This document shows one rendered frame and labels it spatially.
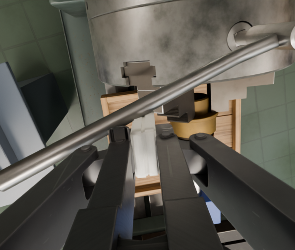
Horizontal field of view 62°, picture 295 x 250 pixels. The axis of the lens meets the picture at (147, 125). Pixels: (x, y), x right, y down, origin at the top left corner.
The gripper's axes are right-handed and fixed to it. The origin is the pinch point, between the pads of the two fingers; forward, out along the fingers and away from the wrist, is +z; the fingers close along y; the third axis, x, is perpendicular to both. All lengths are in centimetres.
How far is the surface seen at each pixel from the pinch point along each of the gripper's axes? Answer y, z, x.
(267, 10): 14.4, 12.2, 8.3
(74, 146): -4.3, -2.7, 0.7
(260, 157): 77, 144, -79
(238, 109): 24, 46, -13
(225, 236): 18, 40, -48
